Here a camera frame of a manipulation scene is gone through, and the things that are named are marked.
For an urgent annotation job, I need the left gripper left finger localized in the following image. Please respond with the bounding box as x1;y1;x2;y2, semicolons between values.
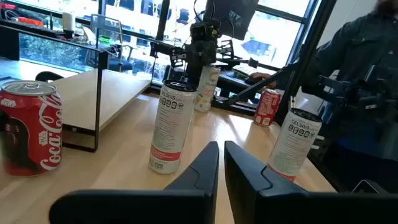
49;141;220;224

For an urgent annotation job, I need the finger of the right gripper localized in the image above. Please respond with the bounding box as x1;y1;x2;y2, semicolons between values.
150;42;187;68
216;39;236;63

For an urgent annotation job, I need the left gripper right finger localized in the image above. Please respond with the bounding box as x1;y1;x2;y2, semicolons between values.
223;140;398;224

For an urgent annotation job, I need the white Celsius can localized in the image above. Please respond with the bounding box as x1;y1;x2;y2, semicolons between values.
148;79;198;175
266;108;323;183
194;64;221;113

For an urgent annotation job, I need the red Coca-Cola can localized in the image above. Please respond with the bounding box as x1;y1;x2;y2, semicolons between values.
0;80;63;177
253;88;282;127

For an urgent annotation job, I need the white keyboard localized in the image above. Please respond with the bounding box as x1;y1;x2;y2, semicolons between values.
231;63;259;78

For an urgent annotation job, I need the dark grey desk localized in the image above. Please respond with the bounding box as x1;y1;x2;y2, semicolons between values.
216;73;279;96

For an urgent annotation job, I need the computer monitor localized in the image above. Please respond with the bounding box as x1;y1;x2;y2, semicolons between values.
203;0;259;41

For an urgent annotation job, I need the person's hand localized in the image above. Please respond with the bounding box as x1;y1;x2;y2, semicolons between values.
248;72;272;83

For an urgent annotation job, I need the white cylinder roll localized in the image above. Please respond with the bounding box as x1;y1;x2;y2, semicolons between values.
62;12;76;32

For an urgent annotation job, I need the black chair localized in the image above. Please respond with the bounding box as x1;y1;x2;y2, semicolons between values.
35;70;65;83

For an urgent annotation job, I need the person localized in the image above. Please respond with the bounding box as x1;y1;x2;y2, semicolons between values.
248;0;398;194

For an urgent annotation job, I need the orange object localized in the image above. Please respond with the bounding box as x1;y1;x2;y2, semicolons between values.
17;17;44;27

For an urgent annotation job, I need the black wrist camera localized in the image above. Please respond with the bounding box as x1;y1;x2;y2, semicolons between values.
189;21;218;43

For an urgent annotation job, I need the black aluminium rig frame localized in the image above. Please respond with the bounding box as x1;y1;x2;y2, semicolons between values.
211;0;338;125

